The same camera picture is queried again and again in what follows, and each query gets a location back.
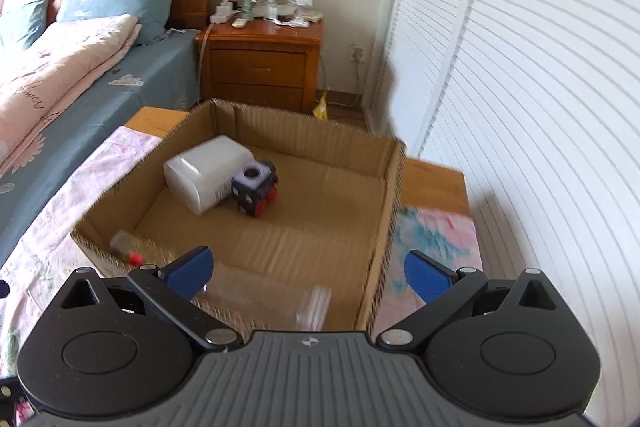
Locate clear plastic jar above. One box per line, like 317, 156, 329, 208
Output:
196, 263, 332, 332

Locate white remote control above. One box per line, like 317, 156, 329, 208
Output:
231, 18, 247, 28

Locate white louvred closet doors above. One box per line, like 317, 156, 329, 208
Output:
373, 0, 639, 426

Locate bottle of yellow capsules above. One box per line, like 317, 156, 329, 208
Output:
110, 230, 175, 267

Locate blue pillow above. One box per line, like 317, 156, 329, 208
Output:
1, 0, 48, 52
56, 0, 172, 44

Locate pink floral quilt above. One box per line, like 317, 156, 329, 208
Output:
1, 14, 142, 172

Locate wall power outlet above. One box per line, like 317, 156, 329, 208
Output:
349, 44, 367, 63

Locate brown cardboard box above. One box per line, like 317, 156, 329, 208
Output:
72, 100, 405, 331

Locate wooden nightstand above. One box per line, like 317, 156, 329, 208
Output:
195, 20, 323, 114

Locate clear spray bottle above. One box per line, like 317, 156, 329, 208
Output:
264, 0, 278, 20

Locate white phone stand gadget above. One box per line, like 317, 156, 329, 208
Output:
288, 0, 314, 28

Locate white power strip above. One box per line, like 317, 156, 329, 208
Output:
209, 0, 238, 25

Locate yellow bag on floor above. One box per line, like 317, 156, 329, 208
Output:
312, 90, 329, 120

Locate blue bed sheet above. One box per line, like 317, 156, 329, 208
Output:
1, 29, 200, 261

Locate white translucent plastic case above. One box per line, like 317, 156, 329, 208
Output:
164, 135, 254, 216

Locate pink floral tablecloth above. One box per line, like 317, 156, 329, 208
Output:
0, 126, 484, 427

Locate dark blue toy block car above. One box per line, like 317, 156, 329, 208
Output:
231, 159, 279, 217

